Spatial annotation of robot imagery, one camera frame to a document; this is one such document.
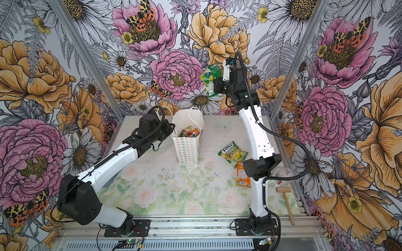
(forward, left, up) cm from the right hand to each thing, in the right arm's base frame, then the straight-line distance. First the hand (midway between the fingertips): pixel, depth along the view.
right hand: (213, 84), depth 76 cm
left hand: (-11, +20, -19) cm, 29 cm away
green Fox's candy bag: (-14, -12, -40) cm, 44 cm away
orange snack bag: (-30, -15, -41) cm, 53 cm away
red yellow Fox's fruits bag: (-1, +16, -33) cm, 36 cm away
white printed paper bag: (+2, +16, -30) cm, 34 cm away
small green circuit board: (-56, +39, -43) cm, 81 cm away
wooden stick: (-36, -37, -43) cm, 67 cm away
